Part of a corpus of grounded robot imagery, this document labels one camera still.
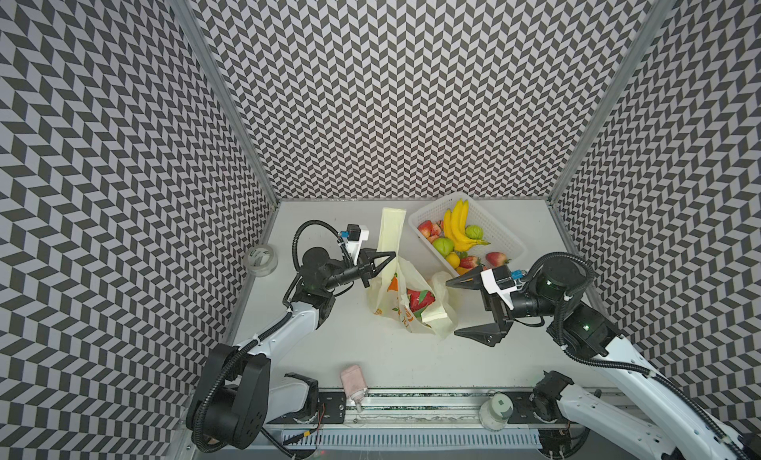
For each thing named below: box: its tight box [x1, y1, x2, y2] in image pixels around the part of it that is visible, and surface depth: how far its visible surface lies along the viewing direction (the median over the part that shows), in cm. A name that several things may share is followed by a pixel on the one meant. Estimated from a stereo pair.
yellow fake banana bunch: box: [442, 198, 491, 252], surface depth 104 cm
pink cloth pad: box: [339, 364, 368, 400], surface depth 72 cm
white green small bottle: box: [479, 391, 515, 433], surface depth 66 cm
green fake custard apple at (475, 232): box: [465, 225, 485, 240], surface depth 104 cm
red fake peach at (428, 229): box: [417, 220, 441, 240], surface depth 104 cm
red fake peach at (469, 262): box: [459, 255, 479, 269], surface depth 97 cm
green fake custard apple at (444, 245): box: [432, 236, 455, 258], surface depth 97 cm
